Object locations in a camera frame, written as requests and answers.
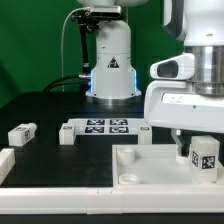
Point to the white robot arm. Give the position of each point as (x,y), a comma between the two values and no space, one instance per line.
(197,27)

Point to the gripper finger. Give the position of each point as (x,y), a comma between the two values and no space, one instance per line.
(179,140)

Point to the black camera on stand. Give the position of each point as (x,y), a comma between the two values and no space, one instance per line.
(88,20)

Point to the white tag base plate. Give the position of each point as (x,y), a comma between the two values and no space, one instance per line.
(106,126)

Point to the white square tabletop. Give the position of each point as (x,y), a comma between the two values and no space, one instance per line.
(157,164)

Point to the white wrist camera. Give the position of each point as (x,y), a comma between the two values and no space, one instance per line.
(180,67)

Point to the white U-shaped fence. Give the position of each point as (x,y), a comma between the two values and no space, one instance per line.
(114,200)

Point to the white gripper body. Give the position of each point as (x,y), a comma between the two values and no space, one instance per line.
(173,104)

